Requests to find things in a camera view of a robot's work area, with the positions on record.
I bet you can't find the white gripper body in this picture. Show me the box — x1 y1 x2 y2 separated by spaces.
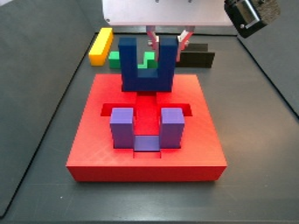
103 0 231 26

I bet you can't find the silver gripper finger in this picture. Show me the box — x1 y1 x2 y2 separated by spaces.
177 25 195 61
146 25 159 50

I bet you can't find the blue U-shaped block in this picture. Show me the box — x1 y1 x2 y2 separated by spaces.
118 37 178 92

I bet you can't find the green zigzag block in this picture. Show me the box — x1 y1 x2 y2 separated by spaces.
109 51 158 69

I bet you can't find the yellow long bar block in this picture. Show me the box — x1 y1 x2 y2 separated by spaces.
89 27 114 66

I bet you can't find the purple U-shaped block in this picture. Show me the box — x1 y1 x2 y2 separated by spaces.
110 108 185 152

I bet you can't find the black angle bracket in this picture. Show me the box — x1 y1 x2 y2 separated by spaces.
177 44 215 68

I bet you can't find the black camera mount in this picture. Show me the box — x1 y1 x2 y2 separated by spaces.
225 0 281 39

